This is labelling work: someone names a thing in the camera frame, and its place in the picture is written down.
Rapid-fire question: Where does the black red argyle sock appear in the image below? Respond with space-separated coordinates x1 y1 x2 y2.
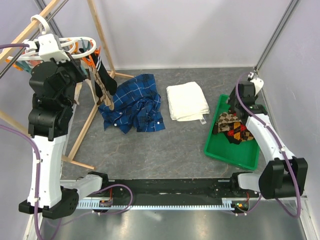
225 122 254 145

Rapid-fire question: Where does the black white striped sock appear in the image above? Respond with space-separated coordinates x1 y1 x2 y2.
91 53 118 96

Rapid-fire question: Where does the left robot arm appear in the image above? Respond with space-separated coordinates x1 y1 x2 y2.
18 54 110 220

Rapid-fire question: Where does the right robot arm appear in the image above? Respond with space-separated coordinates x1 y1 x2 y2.
227 79 308 199

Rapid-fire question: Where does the white round sock hanger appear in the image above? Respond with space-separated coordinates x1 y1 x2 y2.
0 14 97 62

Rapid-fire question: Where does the green plastic tray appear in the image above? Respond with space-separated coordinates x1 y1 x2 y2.
204 94 260 171

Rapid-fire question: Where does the white folded towel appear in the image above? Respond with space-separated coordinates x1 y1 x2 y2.
166 81 210 124

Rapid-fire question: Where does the blue plaid shirt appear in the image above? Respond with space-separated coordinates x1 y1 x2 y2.
98 73 166 134

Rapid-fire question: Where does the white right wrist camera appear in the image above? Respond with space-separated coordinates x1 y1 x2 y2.
247 72 264 97

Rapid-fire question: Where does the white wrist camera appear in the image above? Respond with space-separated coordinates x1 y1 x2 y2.
247 72 264 97
26 33 69 63

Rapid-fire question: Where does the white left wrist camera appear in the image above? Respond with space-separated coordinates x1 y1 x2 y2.
26 33 69 63

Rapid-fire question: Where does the wooden drying rack frame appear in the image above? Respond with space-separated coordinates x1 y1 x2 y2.
0 0 135 171

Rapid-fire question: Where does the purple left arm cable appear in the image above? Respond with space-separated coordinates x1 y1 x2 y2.
0 42 135 240

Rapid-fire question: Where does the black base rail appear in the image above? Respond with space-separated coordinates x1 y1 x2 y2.
86 178 259 210

